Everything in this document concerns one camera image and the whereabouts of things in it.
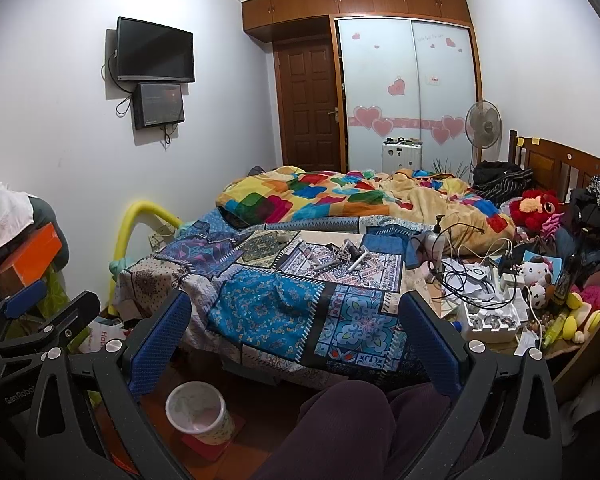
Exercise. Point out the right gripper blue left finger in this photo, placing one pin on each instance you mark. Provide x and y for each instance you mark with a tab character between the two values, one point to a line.
152	342

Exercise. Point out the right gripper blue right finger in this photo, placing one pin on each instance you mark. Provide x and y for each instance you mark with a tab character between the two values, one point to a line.
435	342

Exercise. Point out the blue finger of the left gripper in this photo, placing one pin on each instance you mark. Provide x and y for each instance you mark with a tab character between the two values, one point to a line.
28	297

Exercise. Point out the white patterned trash bin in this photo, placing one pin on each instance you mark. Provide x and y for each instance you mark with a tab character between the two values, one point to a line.
198	410

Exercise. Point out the orange box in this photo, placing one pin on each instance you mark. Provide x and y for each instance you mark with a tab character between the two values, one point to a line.
29	261

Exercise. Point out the white egg tray box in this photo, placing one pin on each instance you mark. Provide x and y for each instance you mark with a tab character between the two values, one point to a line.
491	326

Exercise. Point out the white shopping bag red text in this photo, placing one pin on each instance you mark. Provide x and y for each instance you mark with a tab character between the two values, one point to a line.
101	331

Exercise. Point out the white cloth pile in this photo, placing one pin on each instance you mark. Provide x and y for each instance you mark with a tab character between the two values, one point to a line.
16	213

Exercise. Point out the white hello kitty plush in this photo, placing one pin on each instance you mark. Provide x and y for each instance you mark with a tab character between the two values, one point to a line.
536	276

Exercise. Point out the blue patterned bed sheet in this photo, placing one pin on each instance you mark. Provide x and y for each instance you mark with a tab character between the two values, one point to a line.
307	306

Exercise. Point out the colourful patchwork blanket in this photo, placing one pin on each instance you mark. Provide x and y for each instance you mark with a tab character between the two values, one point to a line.
288	194

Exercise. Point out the grey bolster pillow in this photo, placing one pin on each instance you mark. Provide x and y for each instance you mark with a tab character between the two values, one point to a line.
353	225

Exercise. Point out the red plush toy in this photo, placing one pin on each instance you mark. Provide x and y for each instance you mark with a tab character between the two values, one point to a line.
534	208

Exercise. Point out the black striped bag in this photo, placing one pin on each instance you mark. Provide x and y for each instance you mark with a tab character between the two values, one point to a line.
501	181

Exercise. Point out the white small cabinet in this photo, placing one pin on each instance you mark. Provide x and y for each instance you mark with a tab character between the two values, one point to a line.
401	153

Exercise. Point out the wooden headboard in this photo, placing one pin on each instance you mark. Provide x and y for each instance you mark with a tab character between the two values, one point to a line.
555	166

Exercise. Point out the white standing fan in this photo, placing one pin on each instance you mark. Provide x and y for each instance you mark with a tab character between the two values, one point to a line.
483	128

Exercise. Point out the frosted sliding wardrobe with hearts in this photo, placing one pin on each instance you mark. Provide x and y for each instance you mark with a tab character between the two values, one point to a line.
410	79

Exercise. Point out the brown wooden door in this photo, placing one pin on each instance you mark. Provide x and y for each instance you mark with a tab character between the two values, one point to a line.
307	104

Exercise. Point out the yellow foam bed rail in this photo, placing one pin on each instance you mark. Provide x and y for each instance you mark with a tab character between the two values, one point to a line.
135	210

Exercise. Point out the small black wall monitor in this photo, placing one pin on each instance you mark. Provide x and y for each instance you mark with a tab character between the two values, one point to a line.
157	105

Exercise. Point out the black wall television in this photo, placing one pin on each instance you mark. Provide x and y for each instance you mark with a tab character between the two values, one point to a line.
147	51

